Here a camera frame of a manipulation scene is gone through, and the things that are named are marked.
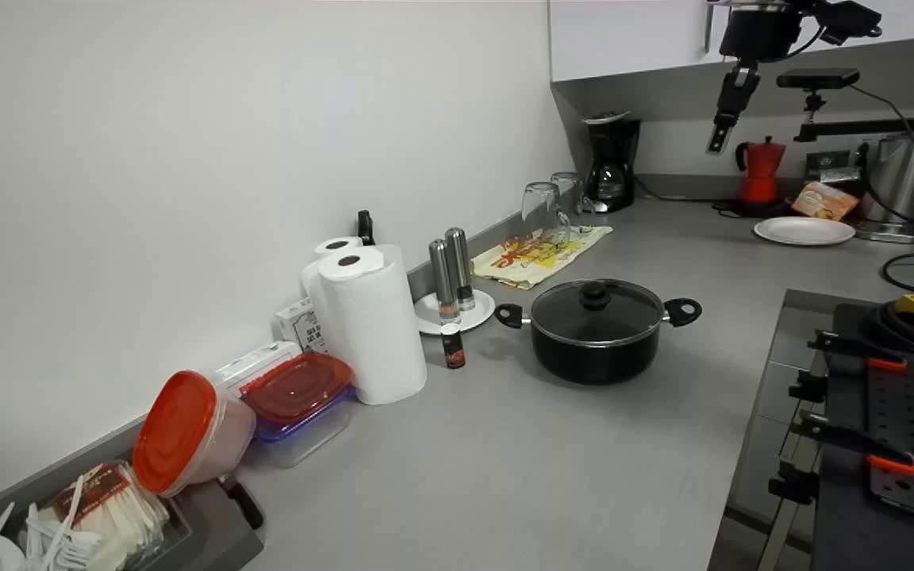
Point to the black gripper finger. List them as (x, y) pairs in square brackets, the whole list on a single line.
[(731, 115)]

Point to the white wall outlet box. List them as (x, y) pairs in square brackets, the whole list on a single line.
[(301, 322)]

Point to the grey tray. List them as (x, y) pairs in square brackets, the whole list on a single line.
[(215, 540)]

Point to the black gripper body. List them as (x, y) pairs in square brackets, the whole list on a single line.
[(761, 34)]

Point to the white saucer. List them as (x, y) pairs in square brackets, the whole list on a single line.
[(478, 315)]

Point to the round container orange lid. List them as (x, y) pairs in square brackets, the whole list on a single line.
[(173, 432)]

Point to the red moka pot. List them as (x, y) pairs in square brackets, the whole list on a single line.
[(761, 170)]

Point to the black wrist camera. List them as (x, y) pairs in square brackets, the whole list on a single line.
[(841, 21)]

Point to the bag of plastic cutlery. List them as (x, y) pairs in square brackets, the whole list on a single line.
[(109, 520)]

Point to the small brown bottle red label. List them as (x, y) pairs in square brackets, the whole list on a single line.
[(454, 355)]

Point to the stainless steel kettle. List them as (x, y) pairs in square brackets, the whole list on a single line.
[(904, 187)]

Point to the rectangular container red lid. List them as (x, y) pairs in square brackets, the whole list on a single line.
[(296, 387)]

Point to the glass pot lid black knob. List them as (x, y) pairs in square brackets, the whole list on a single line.
[(594, 313)]

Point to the black coffee maker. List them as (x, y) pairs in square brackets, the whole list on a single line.
[(611, 161)]

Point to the white paper towel roll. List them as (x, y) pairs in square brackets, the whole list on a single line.
[(328, 249), (379, 338)]

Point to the white plate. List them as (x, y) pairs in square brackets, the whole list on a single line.
[(803, 230)]

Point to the spray bottle black trigger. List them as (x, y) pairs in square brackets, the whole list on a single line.
[(367, 228)]

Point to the printed yellow red dish towel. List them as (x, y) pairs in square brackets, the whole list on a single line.
[(541, 256)]

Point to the steel pepper grinder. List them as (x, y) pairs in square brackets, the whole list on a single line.
[(439, 273), (462, 266)]

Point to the upturned drinking glass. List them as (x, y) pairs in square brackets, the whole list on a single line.
[(570, 192), (541, 203)]

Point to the orange white packet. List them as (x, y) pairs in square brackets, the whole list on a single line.
[(825, 200)]

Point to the black cooking pot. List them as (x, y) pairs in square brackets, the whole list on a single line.
[(594, 363)]

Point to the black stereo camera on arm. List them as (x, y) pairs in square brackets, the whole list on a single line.
[(819, 78)]

